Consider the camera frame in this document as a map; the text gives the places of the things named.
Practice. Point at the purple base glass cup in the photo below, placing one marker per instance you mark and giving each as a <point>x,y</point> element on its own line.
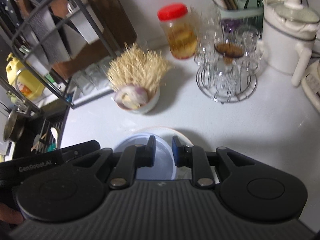
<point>230,25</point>

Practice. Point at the white electric cooking pot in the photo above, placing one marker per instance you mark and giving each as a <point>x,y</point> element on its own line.
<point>289,34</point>

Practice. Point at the green utensil holder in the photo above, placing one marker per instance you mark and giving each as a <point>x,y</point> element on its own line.
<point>251,11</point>

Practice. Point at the halved red onion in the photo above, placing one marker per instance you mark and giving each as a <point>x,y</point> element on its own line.
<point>131,97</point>

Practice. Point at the enoki mushroom bunch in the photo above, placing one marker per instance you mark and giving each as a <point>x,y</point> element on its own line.
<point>137,67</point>

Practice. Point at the black dish rack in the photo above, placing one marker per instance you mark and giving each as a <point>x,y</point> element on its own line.
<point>43,40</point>

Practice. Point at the wooden cutting board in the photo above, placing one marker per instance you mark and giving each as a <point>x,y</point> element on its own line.
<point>121,32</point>

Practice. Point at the yellow detergent jug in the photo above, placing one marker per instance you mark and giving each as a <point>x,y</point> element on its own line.
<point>22,79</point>

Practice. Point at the upturned drinking glass right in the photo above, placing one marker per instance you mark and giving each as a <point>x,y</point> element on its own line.
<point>104,66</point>

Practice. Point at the blue plastic bowl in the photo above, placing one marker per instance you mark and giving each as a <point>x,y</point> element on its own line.
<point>164,167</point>

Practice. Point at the white leaf plate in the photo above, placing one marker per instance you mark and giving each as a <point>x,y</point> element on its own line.
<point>166,133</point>

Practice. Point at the person left hand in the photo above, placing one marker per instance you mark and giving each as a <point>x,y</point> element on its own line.
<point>9,215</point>

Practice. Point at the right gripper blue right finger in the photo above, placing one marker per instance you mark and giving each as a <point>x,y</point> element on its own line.
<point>182,153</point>

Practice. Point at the red lid plastic jar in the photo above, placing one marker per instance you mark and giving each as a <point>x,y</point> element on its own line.
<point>178,29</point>

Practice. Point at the white bowl with vegetables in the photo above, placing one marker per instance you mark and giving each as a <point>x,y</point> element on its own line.
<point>147,107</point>

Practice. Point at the upturned drinking glass middle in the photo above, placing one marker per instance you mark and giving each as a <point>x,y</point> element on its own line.
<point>95,76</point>

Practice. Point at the upturned drinking glass left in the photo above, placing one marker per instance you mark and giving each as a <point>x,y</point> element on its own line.
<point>80,82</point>

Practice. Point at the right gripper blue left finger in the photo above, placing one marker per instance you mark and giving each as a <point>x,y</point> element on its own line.
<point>145,155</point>

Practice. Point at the amber base glass cup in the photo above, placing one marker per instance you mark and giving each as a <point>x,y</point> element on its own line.
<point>229,51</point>

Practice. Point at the upturned drinking glass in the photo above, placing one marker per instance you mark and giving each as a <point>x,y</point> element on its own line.
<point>104,66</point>
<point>80,82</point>
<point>95,76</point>

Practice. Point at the black sink drain rack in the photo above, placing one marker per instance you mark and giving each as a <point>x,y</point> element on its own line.
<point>44,141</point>

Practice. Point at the wire glass rack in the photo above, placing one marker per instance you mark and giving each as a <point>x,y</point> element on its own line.
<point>218,81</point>

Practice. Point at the metal pan in sink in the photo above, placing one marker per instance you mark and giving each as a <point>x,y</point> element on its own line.
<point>14,126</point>

